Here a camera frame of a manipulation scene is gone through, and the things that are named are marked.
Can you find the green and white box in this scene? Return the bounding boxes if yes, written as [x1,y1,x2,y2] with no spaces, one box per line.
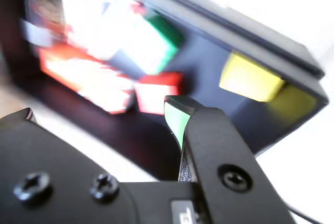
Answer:
[109,12,184,76]

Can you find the red cube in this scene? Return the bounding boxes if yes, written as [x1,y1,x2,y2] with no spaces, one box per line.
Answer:
[134,72,185,115]

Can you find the red and white box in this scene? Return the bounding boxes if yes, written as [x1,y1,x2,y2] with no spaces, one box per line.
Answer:
[38,43,137,115]

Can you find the black box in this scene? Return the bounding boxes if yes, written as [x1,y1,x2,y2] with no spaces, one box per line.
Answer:
[0,0,330,182]

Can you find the thin black cable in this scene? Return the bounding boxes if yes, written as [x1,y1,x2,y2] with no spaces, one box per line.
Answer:
[286,205,326,224]

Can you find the yellow cube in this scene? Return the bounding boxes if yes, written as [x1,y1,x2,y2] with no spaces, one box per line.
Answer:
[218,51,285,103]

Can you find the white packet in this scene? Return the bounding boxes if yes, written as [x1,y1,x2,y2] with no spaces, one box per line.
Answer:
[64,0,147,62]

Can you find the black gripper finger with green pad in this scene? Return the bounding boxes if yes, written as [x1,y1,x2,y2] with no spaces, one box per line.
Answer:
[163,95,298,224]
[0,107,137,224]

